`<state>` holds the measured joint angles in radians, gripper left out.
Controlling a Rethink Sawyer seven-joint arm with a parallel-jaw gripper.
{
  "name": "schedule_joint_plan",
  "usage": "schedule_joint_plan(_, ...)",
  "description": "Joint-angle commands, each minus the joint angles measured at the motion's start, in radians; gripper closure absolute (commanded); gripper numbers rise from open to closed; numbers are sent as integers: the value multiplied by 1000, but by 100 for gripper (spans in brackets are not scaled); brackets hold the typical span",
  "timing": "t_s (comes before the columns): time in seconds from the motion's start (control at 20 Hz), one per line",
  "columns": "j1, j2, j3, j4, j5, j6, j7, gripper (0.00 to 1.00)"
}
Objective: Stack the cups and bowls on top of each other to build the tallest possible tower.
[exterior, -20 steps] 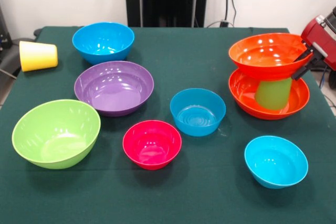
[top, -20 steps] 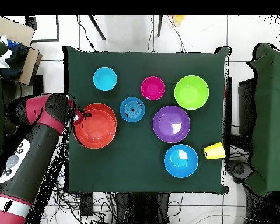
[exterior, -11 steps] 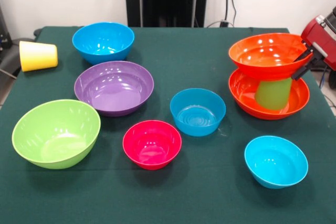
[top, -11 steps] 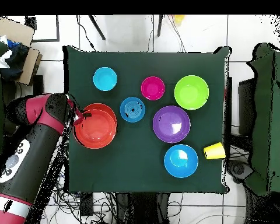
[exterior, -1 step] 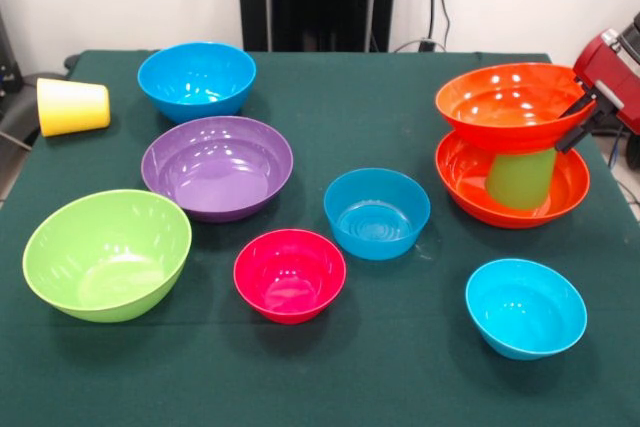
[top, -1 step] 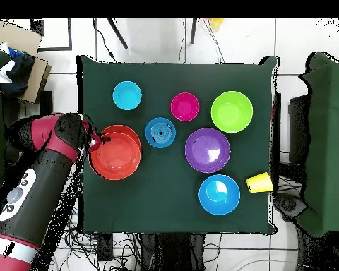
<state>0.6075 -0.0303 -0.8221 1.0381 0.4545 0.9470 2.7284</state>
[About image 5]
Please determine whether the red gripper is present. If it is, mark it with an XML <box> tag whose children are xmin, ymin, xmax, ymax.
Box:
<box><xmin>555</xmin><ymin>29</ymin><xmax>640</xmax><ymax>156</ymax></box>

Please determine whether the orange plastic bowl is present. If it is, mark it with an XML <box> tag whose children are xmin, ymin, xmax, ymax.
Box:
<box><xmin>435</xmin><ymin>130</ymin><xmax>591</xmax><ymax>229</ymax></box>
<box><xmin>435</xmin><ymin>62</ymin><xmax>598</xmax><ymax>156</ymax></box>

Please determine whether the green plastic cup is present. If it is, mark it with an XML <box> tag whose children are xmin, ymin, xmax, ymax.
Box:
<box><xmin>485</xmin><ymin>151</ymin><xmax>557</xmax><ymax>211</ymax></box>

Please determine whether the small dark blue bowl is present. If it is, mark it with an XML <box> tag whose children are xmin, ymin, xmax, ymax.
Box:
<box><xmin>323</xmin><ymin>168</ymin><xmax>432</xmax><ymax>261</ymax></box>

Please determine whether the black equipment base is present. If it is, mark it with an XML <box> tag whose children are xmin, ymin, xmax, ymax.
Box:
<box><xmin>0</xmin><ymin>12</ymin><xmax>81</xmax><ymax>153</ymax></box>
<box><xmin>600</xmin><ymin>112</ymin><xmax>640</xmax><ymax>170</ymax></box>

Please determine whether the small cyan plastic bowl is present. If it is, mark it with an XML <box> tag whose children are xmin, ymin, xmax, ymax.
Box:
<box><xmin>465</xmin><ymin>258</ymin><xmax>589</xmax><ymax>361</ymax></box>

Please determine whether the pink plastic bowl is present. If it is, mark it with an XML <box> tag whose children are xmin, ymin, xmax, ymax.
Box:
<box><xmin>233</xmin><ymin>229</ymin><xmax>347</xmax><ymax>326</ymax></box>

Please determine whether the purple plastic bowl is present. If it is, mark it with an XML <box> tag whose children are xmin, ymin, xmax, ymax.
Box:
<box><xmin>141</xmin><ymin>116</ymin><xmax>295</xmax><ymax>224</ymax></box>

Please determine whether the dark green tablecloth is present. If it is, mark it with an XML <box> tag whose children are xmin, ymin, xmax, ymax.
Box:
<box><xmin>0</xmin><ymin>50</ymin><xmax>640</xmax><ymax>427</ymax></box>

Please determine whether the large blue plastic bowl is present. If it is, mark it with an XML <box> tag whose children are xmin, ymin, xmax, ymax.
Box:
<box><xmin>137</xmin><ymin>42</ymin><xmax>257</xmax><ymax>124</ymax></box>

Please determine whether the large green plastic bowl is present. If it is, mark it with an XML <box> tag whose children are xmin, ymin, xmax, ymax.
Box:
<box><xmin>22</xmin><ymin>189</ymin><xmax>193</xmax><ymax>324</ymax></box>

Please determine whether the yellow plastic cup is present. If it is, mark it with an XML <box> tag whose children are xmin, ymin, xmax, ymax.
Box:
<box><xmin>37</xmin><ymin>78</ymin><xmax>112</xmax><ymax>138</ymax></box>

